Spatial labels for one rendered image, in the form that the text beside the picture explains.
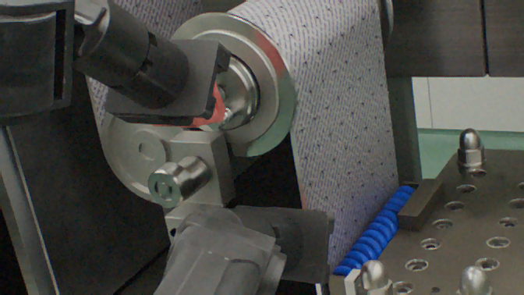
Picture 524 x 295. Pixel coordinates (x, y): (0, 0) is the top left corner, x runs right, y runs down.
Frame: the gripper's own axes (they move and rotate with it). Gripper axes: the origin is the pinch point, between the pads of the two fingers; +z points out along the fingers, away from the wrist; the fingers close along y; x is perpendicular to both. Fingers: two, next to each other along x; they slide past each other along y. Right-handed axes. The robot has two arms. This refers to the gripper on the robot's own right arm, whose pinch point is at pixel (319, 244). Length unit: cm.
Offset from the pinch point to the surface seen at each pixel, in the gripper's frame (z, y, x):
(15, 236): 24, -68, -5
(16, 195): -2.4, -41.2, 2.0
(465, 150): 25.9, 6.7, 12.9
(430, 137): 279, -86, 42
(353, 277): -1.7, 4.8, -2.8
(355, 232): 8.3, 0.2, 1.5
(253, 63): -12.8, -2.2, 16.4
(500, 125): 277, -55, 48
